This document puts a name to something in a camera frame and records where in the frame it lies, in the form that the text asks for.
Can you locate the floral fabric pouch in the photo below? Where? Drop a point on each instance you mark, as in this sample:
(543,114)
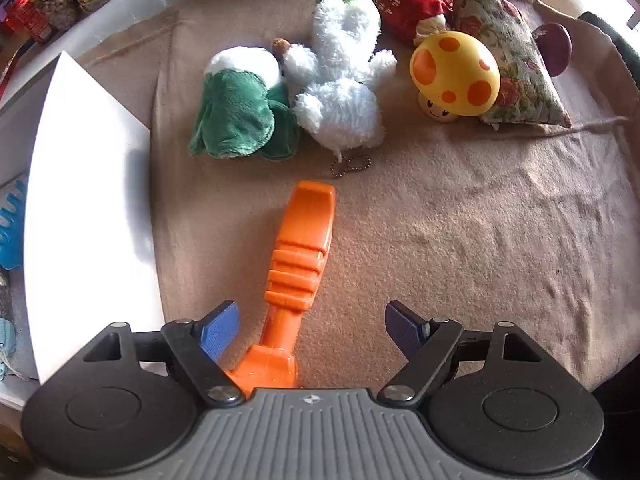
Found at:
(515,60)

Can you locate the black leather chair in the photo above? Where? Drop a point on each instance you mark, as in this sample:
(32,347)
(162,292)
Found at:
(625,60)

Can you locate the green and white plush toy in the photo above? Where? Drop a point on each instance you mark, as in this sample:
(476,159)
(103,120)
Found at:
(230,105)

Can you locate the beige blanket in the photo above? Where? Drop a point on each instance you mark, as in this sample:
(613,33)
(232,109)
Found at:
(450,235)

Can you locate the red embroidered pouch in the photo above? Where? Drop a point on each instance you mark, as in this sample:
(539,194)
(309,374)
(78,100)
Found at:
(405,5)

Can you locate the white fluffy plush bunny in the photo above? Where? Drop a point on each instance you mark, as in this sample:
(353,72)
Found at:
(340,85)

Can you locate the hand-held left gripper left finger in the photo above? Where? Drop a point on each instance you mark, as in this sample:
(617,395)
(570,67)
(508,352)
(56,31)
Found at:
(220,329)

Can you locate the blue plastic toy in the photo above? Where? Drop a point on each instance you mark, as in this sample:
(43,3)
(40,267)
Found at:
(10,240)

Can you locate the glass jar of nuts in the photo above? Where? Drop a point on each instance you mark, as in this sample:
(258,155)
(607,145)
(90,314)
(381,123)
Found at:
(57,7)

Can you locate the yellow mushroom toy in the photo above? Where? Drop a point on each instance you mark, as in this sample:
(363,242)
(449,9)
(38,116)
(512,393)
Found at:
(450,70)

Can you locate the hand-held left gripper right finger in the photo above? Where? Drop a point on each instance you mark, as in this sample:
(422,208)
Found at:
(404,331)

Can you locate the orange toy shovel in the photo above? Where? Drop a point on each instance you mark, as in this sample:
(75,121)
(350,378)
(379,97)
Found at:
(300,240)

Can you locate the white storage box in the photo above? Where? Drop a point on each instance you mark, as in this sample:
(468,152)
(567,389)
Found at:
(85,185)

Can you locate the dark red round object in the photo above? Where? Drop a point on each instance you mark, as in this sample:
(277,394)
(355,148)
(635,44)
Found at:
(555,47)

